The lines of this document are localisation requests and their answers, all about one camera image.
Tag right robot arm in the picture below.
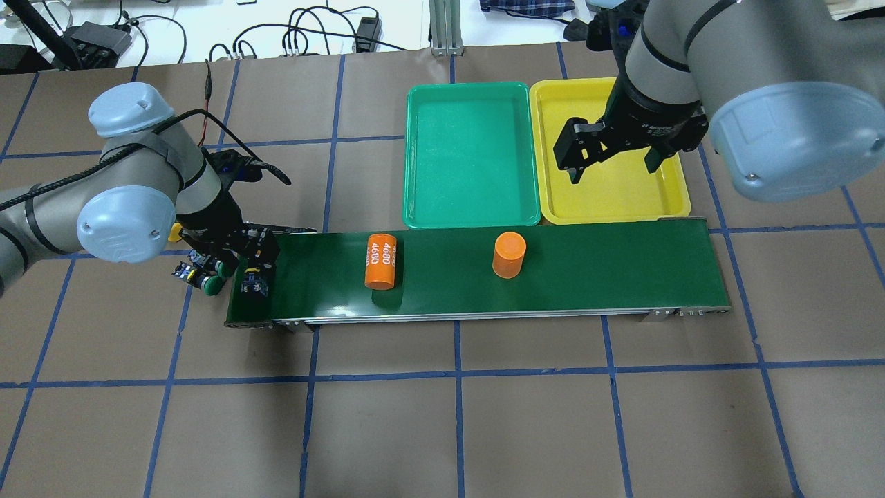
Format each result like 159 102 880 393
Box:
552 1 884 202

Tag green plastic tray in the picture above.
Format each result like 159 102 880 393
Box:
402 82 541 229

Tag green conveyor belt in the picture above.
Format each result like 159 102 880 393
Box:
225 219 730 328

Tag yellow plastic tray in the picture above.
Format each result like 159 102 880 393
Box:
529 77 691 225

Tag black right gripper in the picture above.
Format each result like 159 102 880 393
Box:
555 76 709 184

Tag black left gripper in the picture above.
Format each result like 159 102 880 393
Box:
181 196 279 274

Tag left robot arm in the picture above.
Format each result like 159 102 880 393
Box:
1 82 291 296

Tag green push button upper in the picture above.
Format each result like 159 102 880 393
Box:
187 250 236 279

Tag aluminium frame post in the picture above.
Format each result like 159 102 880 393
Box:
429 0 465 57

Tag plain orange cylinder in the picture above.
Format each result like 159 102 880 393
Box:
492 231 528 279

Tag plaid cloth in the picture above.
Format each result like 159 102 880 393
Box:
478 0 576 19

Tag green push button lower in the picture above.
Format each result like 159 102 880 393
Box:
171 261 225 296

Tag black power adapter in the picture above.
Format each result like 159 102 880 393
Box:
353 17 380 53

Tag yellow push button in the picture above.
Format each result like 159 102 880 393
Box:
167 223 183 245
240 266 271 299

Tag green push button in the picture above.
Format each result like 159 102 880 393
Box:
187 250 236 279
171 261 225 296

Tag orange cylinder with 4680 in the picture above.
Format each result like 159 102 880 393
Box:
364 233 398 291

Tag red black power cable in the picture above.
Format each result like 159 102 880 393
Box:
197 61 215 149

